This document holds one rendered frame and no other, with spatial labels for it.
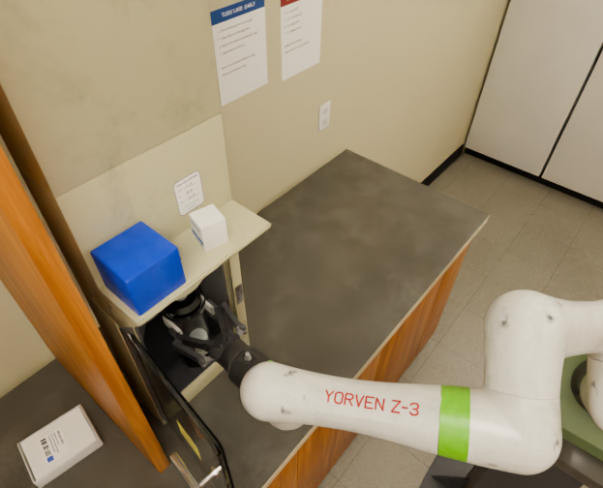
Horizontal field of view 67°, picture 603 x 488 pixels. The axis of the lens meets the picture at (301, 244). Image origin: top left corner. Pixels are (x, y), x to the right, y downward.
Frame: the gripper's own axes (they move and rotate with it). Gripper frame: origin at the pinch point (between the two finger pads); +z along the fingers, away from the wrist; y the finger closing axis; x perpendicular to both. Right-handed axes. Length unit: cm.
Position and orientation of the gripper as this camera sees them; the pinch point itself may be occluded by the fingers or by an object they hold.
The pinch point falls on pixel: (186, 313)
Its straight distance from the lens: 118.1
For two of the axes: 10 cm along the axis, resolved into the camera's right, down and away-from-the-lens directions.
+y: -6.7, 5.2, -5.2
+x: -0.1, 7.0, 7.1
